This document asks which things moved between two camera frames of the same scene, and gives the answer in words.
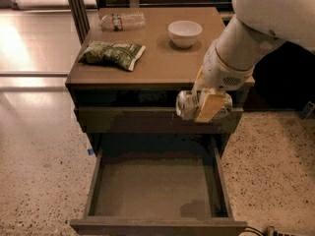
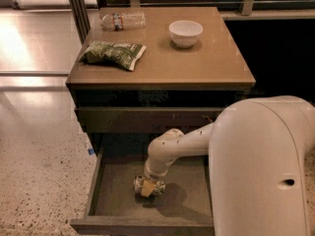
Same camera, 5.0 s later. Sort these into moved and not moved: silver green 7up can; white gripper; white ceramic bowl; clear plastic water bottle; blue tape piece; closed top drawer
Moved: white gripper; silver green 7up can
Not moved: clear plastic water bottle; blue tape piece; closed top drawer; white ceramic bowl
